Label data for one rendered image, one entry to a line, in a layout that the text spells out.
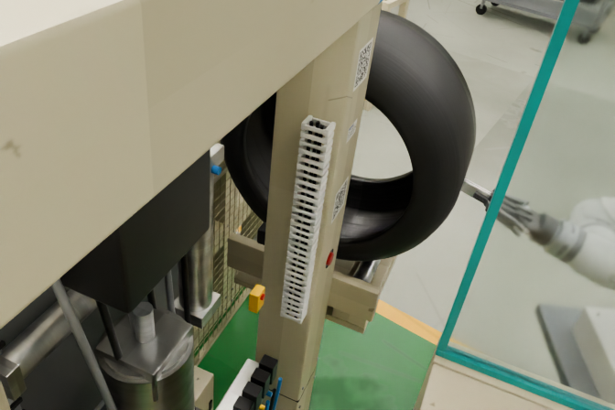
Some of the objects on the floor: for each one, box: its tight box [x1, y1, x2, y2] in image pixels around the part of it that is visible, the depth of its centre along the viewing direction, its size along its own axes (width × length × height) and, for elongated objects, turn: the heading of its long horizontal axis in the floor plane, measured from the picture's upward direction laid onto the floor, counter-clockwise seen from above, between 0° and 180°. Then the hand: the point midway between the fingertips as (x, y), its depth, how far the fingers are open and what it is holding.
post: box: [255, 0, 394, 410], centre depth 111 cm, size 13×13×250 cm
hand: (474, 190), depth 134 cm, fingers closed
